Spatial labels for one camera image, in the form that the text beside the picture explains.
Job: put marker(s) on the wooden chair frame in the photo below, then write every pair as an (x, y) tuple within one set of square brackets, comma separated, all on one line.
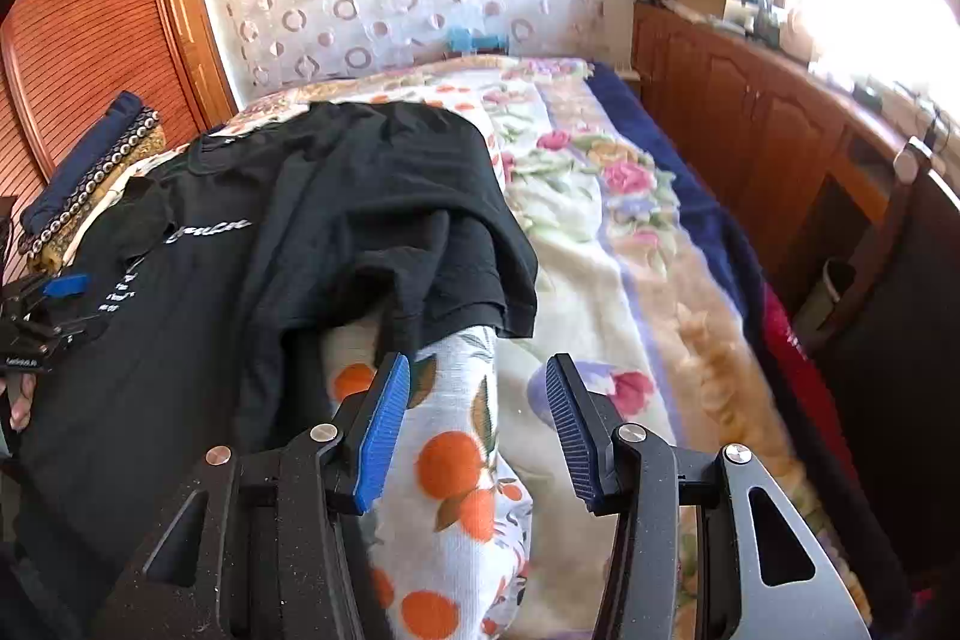
[(909, 168)]

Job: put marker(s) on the yellow folded cloth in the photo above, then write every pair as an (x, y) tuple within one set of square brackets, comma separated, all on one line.
[(148, 149)]

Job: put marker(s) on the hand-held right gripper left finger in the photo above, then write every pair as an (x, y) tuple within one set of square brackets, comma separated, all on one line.
[(382, 437)]

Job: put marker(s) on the navy blue blanket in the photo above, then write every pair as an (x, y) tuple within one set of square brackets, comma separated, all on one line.
[(712, 220)]

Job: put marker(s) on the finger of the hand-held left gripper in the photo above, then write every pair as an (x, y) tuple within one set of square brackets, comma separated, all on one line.
[(75, 329), (66, 286)]

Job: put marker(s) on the red cloth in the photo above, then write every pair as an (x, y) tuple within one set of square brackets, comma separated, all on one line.
[(795, 347)]

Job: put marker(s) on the navy patterned folded cloth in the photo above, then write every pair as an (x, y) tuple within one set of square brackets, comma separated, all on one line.
[(112, 160)]

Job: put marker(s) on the floral blanket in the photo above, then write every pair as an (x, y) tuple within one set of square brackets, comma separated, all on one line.
[(600, 280)]

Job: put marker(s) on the person's left hand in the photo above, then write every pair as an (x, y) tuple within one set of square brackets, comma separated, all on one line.
[(20, 401)]

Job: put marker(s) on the cardboard box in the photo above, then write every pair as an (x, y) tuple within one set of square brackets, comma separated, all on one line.
[(697, 1)]

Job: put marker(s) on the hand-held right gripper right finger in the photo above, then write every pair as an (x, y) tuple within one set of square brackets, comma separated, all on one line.
[(571, 437)]

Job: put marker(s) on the orange fruit print cloth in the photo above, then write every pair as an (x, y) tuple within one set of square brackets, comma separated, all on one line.
[(450, 460)]

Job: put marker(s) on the clutter of small items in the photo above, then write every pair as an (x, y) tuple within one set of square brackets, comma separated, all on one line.
[(750, 10)]

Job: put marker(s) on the blue plastic object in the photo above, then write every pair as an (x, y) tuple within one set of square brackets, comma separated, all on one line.
[(472, 41)]

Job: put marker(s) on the black t-shirt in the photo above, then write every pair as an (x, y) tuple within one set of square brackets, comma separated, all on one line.
[(300, 220)]

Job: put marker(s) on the wooden cabinet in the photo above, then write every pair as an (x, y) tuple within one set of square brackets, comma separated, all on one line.
[(750, 100)]

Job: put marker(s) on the wooden louvered wardrobe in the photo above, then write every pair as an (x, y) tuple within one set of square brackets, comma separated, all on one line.
[(90, 25)]

